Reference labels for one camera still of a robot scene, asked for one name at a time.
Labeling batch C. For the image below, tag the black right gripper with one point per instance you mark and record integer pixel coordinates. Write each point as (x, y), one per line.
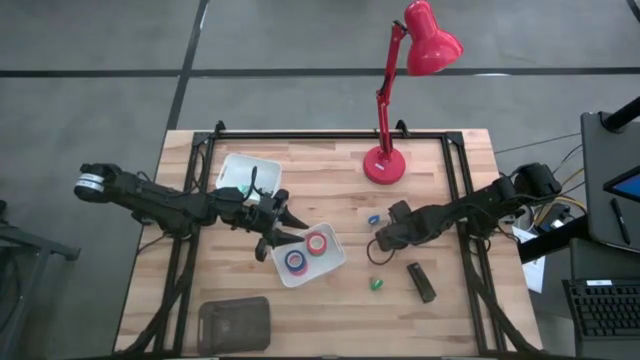
(405, 227)

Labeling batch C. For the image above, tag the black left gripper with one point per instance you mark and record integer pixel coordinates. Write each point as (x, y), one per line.
(265, 220)

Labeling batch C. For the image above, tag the red tape roll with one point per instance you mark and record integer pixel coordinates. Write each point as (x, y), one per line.
(310, 245)

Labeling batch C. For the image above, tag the blue tape roll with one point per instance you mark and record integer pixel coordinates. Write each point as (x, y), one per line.
(290, 257)

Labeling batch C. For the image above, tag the pink tape roll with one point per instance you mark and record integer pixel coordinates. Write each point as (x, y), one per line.
(300, 272)

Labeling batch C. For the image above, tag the green tape roll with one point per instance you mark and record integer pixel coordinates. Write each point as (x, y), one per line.
(376, 284)

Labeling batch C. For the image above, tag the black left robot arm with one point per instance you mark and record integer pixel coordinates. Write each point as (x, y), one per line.
(160, 202)

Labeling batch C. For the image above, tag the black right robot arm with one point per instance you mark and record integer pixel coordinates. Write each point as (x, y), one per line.
(490, 200)

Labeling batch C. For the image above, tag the black stapler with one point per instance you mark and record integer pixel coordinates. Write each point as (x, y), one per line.
(421, 282)

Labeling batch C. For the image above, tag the white plastic bin with tapes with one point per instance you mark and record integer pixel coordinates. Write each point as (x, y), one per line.
(325, 267)

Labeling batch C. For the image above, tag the red desk lamp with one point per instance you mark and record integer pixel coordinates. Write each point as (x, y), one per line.
(384, 165)

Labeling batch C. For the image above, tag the dark grey plastic bin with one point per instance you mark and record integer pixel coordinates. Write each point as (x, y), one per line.
(235, 327)

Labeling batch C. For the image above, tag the white paper sheet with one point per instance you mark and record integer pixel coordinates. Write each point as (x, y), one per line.
(535, 272)

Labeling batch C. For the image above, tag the grey side desk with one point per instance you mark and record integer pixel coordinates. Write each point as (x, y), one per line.
(595, 215)

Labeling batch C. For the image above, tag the black pen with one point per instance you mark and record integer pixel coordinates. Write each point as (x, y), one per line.
(620, 220)

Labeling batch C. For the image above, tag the black keyboard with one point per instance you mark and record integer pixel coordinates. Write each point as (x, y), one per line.
(605, 310)

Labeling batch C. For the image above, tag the tablet screen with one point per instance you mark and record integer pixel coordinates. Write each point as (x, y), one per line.
(627, 187)

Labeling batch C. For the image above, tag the black metal table frame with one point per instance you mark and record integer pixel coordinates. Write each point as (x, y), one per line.
(325, 135)

